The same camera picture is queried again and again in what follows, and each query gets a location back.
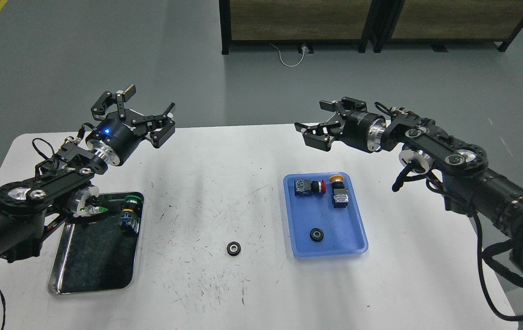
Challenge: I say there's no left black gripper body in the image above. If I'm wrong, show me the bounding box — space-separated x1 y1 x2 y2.
85 119 146 166

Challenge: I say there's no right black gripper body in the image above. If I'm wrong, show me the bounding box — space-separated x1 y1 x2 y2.
342 111 387 153

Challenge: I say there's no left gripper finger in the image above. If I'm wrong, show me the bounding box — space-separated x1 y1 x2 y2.
91 84 136 121
128 103 175 149

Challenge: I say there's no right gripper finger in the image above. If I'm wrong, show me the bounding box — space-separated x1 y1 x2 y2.
319 97 367 118
294 121 344 152

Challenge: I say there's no black gear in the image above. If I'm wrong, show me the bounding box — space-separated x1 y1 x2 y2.
226 242 241 256
310 228 324 242

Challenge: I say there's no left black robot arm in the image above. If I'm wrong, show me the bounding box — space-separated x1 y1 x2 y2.
0 84 175 263

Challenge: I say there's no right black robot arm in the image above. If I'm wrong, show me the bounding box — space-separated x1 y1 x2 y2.
294 97 523 322

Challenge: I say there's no blue plastic tray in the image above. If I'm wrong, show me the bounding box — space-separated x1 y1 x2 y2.
283 172 369 258

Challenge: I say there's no silver metal tray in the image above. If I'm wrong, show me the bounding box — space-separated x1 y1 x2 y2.
48 192 145 295

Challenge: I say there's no floor power socket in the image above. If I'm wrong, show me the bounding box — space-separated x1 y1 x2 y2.
298 43 314 55

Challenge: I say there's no left wooden cabinet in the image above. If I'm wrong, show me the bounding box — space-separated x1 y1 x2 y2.
219 0 382 55

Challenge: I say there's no wooden cabinet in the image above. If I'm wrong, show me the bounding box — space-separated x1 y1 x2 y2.
219 0 382 55
370 0 523 54

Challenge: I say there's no right wooden cabinet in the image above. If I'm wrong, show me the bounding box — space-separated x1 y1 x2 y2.
370 0 523 54

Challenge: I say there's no red push button switch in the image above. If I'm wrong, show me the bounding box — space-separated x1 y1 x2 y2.
294 178 327 197

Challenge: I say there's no yellow push button switch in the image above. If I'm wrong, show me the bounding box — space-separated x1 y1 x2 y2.
329 175 349 208

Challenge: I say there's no white green push button switch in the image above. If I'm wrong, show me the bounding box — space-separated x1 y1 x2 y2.
76 204 108 217

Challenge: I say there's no green black push button switch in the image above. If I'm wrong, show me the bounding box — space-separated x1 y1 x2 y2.
119 195 142 234

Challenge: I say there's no white cable on floor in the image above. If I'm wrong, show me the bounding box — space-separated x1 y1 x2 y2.
268 43 308 68

